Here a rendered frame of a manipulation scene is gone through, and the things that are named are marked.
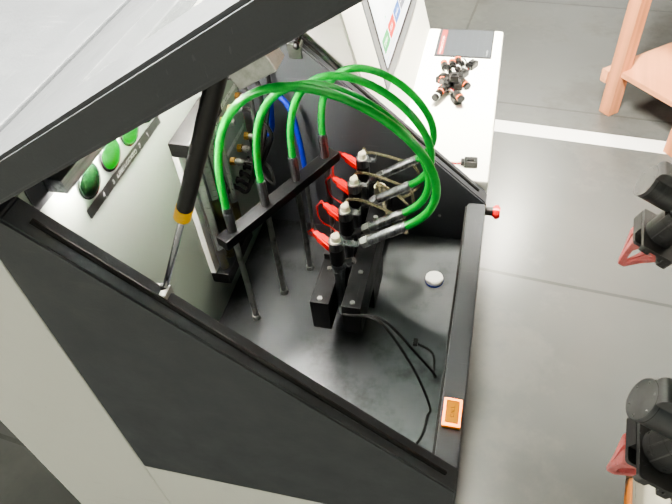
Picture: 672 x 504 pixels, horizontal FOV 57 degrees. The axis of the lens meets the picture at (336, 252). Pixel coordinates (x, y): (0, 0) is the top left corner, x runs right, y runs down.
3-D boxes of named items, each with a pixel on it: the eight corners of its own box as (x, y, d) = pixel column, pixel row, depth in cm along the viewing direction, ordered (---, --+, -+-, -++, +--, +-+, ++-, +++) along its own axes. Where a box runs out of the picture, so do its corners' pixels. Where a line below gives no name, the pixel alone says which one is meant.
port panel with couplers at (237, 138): (244, 187, 131) (212, 54, 109) (230, 186, 132) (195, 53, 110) (263, 150, 140) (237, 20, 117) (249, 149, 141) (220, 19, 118)
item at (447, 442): (452, 507, 108) (458, 468, 96) (427, 502, 109) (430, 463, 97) (479, 252, 148) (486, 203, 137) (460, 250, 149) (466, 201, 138)
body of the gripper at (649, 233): (635, 251, 108) (667, 227, 102) (637, 213, 114) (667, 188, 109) (667, 269, 108) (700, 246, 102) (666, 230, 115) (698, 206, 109)
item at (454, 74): (471, 110, 156) (473, 92, 152) (429, 108, 159) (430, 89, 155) (478, 64, 171) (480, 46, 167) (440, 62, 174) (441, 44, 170)
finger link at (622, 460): (589, 475, 89) (635, 458, 82) (592, 431, 94) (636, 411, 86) (629, 496, 90) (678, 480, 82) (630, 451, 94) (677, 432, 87)
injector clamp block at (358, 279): (363, 353, 126) (360, 308, 115) (316, 346, 128) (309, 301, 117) (391, 237, 149) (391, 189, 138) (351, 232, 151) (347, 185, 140)
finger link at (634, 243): (604, 264, 116) (640, 236, 109) (606, 238, 120) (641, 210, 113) (635, 281, 116) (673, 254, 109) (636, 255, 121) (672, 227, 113)
